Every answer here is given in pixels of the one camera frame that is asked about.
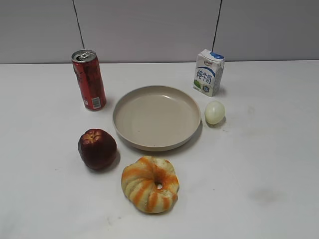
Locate dark red apple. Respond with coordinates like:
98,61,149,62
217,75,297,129
78,129,117,170

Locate left black cable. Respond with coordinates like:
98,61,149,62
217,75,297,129
72,0,86,50

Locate white milk carton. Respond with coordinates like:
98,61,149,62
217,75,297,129
193,49,225,97

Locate red soda can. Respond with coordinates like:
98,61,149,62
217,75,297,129
71,49,107,111

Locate white egg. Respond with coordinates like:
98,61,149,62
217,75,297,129
204,101,225,124

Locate right black cable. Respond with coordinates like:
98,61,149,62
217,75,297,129
212,0,223,52

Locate beige round plate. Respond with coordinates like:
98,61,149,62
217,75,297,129
113,86,201,152

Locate black cable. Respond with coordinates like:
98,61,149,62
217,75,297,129
212,0,223,52
72,0,86,50

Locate orange striped bagel bread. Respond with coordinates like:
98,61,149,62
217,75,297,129
121,156,179,214

